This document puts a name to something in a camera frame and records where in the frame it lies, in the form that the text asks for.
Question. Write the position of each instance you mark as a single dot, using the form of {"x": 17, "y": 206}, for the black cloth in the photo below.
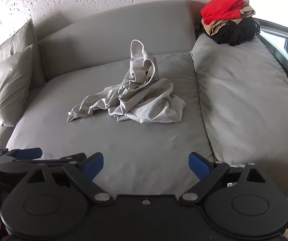
{"x": 239, "y": 34}

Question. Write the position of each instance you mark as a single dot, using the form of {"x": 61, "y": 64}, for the glass side table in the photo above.
{"x": 284, "y": 47}

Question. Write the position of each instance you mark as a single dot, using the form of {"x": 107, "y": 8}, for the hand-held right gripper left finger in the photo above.
{"x": 93, "y": 164}

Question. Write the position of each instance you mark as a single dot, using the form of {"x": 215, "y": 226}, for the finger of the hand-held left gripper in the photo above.
{"x": 66, "y": 158}
{"x": 28, "y": 153}

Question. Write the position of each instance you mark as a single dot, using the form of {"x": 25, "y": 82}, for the red cloth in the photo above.
{"x": 221, "y": 7}

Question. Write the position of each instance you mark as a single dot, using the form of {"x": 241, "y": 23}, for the large beige pillow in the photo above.
{"x": 6, "y": 85}

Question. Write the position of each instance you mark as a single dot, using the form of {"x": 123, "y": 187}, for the grey padded seat cushion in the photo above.
{"x": 246, "y": 105}

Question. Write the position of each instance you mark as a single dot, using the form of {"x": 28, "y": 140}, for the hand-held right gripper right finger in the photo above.
{"x": 197, "y": 165}

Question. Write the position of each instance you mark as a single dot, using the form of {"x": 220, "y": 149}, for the grey fabric sofa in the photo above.
{"x": 133, "y": 143}

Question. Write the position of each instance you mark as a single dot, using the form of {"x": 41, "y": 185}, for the tan cloth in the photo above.
{"x": 210, "y": 29}

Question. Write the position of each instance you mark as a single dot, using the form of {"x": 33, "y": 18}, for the white t-shirt with script print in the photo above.
{"x": 154, "y": 100}

